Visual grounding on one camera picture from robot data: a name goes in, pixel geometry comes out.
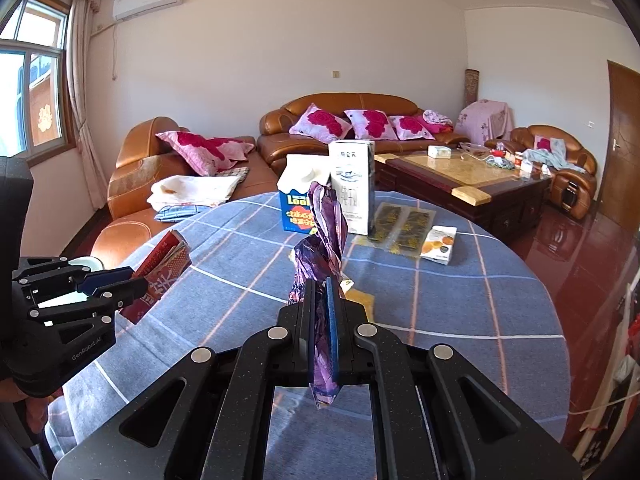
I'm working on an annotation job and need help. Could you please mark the red patterned packet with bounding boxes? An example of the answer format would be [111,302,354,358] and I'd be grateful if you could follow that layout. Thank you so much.
[120,230,191,324]

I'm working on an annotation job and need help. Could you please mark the pink cloth-covered appliance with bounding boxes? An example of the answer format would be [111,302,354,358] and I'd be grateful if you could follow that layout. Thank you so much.
[454,100,515,149]

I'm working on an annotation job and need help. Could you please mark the light blue cloth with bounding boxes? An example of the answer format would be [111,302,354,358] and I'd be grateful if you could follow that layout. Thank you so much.
[522,137,586,171]

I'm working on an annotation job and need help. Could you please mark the beige curtain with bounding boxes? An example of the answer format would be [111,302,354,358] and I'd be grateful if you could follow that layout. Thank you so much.
[64,0,101,151]

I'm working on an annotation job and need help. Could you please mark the sliding window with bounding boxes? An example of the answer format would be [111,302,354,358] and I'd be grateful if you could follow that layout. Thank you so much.
[0,0,71,162]

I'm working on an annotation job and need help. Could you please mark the pink floral folded blanket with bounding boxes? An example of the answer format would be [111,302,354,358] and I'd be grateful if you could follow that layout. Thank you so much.
[422,109,455,129]

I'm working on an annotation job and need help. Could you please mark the brown wooden door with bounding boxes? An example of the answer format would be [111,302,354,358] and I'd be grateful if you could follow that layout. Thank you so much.
[597,60,640,234]

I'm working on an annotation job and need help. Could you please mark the blue striped folded cloth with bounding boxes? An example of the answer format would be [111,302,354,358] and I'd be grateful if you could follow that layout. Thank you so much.
[154,203,211,224]

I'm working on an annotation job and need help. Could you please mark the blue checked tablecloth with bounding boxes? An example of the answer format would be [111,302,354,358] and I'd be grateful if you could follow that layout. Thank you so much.
[45,190,572,480]

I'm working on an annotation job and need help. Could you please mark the brown leather armchair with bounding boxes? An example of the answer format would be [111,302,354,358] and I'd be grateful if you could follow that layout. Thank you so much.
[485,125,599,221]

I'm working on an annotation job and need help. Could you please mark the purple foil wrapper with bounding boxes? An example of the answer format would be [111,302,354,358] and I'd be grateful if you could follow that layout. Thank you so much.
[287,182,351,411]

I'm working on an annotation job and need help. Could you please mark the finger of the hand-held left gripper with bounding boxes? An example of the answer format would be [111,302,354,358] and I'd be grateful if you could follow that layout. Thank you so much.
[12,257,135,297]
[30,276,150,329]

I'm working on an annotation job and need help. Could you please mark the tall white milk carton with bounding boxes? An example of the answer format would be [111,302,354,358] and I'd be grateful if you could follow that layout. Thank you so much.
[328,140,376,237]

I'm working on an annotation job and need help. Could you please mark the brown leather chaise sofa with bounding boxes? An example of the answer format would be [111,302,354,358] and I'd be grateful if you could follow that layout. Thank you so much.
[91,116,281,271]

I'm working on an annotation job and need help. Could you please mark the air conditioner pipe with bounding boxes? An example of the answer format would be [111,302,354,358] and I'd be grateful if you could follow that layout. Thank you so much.
[92,20,121,81]

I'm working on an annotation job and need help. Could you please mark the white folded cloth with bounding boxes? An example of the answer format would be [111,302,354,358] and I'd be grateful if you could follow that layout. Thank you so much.
[146,174,243,211]

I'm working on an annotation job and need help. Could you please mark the brown leather three-seat sofa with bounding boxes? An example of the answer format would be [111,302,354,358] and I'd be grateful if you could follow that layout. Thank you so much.
[257,92,471,177]

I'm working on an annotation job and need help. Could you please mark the blue and white carton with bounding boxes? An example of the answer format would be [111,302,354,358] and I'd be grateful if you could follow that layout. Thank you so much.
[277,154,333,233]

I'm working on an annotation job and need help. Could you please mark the white orange snack packet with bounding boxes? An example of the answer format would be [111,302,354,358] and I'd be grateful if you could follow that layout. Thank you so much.
[420,225,458,265]

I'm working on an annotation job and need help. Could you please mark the dark patterned clear sachet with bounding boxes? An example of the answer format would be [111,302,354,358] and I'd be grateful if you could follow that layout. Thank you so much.
[367,203,408,252]
[387,208,434,260]

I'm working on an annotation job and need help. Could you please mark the white wall air conditioner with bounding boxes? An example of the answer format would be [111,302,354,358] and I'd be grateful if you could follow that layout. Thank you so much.
[112,0,184,22]

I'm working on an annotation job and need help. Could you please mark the large pink floral pillow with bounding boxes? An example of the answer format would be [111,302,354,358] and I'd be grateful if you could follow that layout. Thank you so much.
[156,130,256,177]

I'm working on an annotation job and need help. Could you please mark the rolled standing mat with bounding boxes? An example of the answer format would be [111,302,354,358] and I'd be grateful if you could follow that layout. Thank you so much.
[465,68,481,111]

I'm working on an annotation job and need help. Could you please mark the wooden coffee table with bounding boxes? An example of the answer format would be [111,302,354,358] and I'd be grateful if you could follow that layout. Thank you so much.
[375,147,553,249]

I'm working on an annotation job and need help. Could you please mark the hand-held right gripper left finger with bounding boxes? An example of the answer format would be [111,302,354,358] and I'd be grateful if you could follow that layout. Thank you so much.
[52,280,321,480]

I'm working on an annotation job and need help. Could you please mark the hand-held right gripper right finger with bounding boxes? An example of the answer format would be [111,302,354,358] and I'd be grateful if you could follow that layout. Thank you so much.
[325,276,583,480]

